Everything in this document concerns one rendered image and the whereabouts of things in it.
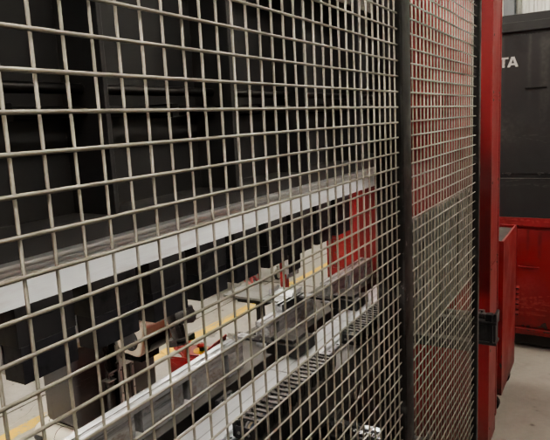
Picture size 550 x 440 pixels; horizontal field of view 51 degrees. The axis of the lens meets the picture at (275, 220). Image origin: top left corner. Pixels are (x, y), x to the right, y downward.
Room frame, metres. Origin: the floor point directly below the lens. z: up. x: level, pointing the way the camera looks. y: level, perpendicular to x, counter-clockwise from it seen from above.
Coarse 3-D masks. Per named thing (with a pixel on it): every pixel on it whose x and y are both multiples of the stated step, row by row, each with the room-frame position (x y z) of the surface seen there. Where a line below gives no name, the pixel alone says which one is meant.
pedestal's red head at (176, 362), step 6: (216, 342) 2.17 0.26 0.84; (192, 348) 2.27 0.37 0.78; (210, 348) 2.13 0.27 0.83; (192, 354) 2.21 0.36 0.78; (198, 354) 2.20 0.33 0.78; (174, 360) 2.13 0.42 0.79; (180, 360) 2.12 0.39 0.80; (186, 360) 2.11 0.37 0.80; (174, 366) 2.13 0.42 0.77; (180, 366) 2.12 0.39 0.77
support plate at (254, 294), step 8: (240, 288) 2.36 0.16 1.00; (256, 288) 2.35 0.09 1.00; (264, 288) 2.34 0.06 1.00; (280, 288) 2.33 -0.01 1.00; (296, 288) 2.32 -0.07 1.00; (224, 296) 2.29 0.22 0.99; (240, 296) 2.25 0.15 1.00; (256, 296) 2.24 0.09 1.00; (264, 296) 2.23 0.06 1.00; (280, 296) 2.22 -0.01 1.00
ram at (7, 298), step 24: (240, 216) 1.85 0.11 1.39; (264, 216) 1.98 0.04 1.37; (168, 240) 1.55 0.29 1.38; (192, 240) 1.63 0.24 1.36; (96, 264) 1.32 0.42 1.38; (120, 264) 1.39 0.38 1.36; (144, 264) 1.46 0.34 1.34; (0, 288) 1.11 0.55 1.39; (48, 288) 1.20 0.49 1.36; (72, 288) 1.26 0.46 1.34; (0, 312) 1.10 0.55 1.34
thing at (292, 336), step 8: (288, 328) 1.76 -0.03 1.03; (240, 336) 1.79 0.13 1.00; (256, 336) 1.78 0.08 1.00; (272, 336) 1.70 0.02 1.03; (288, 336) 1.69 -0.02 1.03; (304, 336) 1.72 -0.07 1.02; (280, 344) 1.66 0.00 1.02; (288, 344) 1.66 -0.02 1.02; (304, 344) 1.67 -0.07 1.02; (312, 344) 1.72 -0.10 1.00; (272, 352) 1.68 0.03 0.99; (280, 352) 1.66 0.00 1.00; (296, 352) 1.64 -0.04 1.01; (304, 352) 1.67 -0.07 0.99
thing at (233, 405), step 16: (368, 304) 2.11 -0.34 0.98; (336, 320) 1.95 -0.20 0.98; (320, 336) 1.81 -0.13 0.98; (336, 336) 1.80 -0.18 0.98; (320, 352) 1.68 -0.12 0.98; (272, 368) 1.58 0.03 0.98; (256, 384) 1.48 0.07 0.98; (272, 384) 1.47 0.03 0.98; (256, 400) 1.39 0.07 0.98; (224, 416) 1.31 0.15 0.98; (192, 432) 1.25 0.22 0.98; (208, 432) 1.24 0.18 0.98; (224, 432) 1.24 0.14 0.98
